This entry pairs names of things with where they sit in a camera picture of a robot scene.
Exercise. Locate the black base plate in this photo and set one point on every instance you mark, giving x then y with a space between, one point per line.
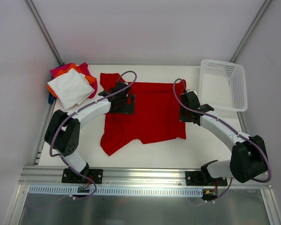
72 178
201 178

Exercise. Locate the white slotted cable duct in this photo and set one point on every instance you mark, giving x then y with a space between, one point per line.
118 191

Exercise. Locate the red t shirt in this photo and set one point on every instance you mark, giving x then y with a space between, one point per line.
155 118

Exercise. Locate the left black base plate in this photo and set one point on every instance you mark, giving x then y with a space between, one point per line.
72 178

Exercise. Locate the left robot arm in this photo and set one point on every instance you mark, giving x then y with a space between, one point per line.
63 132

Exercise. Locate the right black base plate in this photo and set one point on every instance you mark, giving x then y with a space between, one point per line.
201 178

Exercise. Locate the aluminium mounting rail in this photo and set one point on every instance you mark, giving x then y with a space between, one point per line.
112 177

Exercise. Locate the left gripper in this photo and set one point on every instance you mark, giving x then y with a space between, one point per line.
129 104

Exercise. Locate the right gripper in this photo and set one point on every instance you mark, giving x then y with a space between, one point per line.
185 115

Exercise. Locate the metal frame post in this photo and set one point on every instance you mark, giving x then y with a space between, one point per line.
253 25
41 25

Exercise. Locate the white plastic basket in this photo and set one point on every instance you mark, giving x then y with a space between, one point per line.
223 85

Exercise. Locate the blue folded t shirt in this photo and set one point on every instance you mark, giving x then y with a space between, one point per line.
51 98

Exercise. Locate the left metal frame post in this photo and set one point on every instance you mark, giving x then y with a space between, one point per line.
41 25

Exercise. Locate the white folded t shirt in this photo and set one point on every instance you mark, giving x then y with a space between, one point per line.
71 88

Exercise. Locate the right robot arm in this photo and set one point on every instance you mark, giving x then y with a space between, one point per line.
248 153

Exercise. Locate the pink folded t shirt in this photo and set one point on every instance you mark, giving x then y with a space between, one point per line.
83 69

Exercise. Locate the right metal frame post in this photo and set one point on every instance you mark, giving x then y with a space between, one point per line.
253 25

